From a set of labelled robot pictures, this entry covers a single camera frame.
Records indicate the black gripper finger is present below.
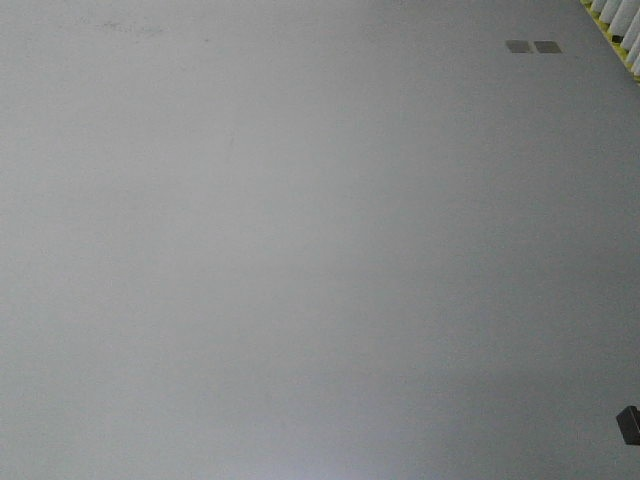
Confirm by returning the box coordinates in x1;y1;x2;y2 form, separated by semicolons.
616;405;640;446

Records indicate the yellow white striped barrier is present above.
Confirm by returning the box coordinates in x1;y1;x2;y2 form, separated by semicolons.
580;0;639;84

